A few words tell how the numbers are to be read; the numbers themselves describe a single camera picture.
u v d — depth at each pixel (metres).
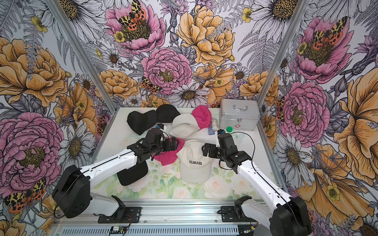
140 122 1.08
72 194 0.42
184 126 1.02
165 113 1.12
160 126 0.77
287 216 0.39
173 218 0.73
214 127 1.08
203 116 1.13
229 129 0.98
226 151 0.62
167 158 0.92
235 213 0.69
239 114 1.03
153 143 0.66
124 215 0.69
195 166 0.87
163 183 0.85
